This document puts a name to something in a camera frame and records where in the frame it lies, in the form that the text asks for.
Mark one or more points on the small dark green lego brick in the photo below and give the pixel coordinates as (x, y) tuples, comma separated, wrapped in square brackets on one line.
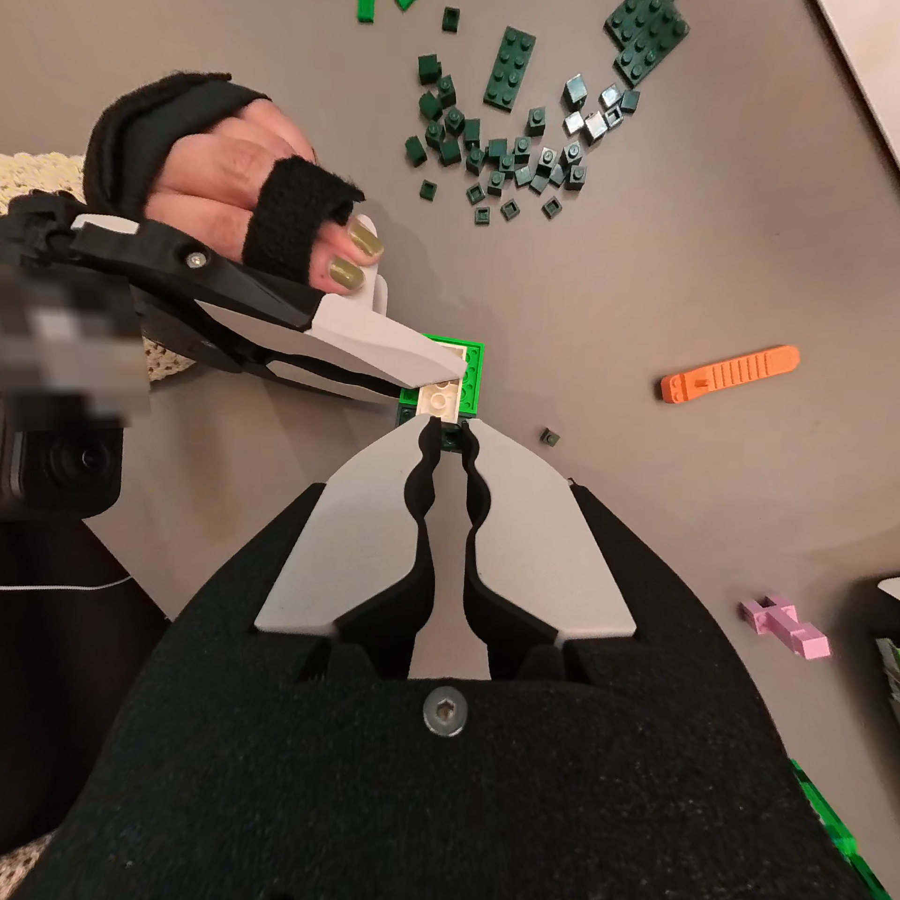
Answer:
[(550, 437), (451, 439), (451, 19)]

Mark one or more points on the dark green square lego plate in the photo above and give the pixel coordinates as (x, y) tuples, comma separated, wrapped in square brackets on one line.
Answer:
[(647, 39)]

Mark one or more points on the orange brick separator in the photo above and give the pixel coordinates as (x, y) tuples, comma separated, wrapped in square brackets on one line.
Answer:
[(731, 372)]

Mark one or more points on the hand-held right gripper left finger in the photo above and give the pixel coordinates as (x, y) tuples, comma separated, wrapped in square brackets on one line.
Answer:
[(344, 548)]

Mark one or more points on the green lego creeper model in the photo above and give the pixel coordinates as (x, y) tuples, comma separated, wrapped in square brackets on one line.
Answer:
[(837, 830)]

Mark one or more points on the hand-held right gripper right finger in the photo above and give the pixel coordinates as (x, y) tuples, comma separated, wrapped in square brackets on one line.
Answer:
[(555, 555)]

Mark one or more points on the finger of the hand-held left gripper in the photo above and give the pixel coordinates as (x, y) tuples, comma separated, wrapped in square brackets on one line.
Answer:
[(316, 376), (380, 344)]

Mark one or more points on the pile of dark green bricks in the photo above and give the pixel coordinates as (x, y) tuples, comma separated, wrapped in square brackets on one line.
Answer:
[(492, 155)]

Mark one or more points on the person's left forearm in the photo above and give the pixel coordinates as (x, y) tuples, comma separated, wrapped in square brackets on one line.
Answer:
[(35, 176)]

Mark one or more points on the pink lego pig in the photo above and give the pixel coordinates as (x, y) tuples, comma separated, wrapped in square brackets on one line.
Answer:
[(784, 624)]

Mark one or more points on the green white lego assembly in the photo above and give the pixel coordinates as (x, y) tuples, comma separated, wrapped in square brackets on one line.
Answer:
[(439, 401)]

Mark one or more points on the person's left hand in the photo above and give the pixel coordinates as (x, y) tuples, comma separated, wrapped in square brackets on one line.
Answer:
[(211, 176)]

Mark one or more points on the white flat pad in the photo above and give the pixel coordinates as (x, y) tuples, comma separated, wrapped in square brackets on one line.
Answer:
[(872, 70)]

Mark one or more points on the person's dark top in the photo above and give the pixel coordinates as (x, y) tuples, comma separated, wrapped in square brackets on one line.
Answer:
[(56, 703)]

